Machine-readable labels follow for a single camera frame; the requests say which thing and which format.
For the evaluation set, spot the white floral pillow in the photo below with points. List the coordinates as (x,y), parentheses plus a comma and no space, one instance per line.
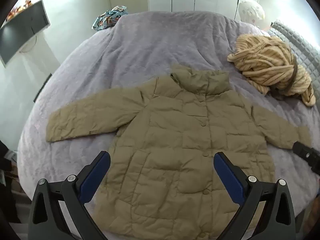
(251,12)

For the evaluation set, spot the olive quilted puffer jacket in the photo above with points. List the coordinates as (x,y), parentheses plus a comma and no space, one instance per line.
(161,183)

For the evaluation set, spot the wall-mounted dark monitor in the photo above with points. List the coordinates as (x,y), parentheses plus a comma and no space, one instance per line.
(21,29)

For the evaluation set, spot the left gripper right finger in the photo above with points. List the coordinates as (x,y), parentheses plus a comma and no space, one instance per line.
(277,220)

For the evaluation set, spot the blue patterned cloth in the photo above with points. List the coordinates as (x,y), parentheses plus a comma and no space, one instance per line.
(109,18)

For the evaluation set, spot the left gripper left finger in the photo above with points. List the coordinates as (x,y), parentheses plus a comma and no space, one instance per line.
(46,220)

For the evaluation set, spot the cream striped bundled garment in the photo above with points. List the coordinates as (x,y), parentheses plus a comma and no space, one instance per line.
(269,65)

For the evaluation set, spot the lavender fleece bed blanket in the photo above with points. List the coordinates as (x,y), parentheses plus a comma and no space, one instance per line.
(140,48)

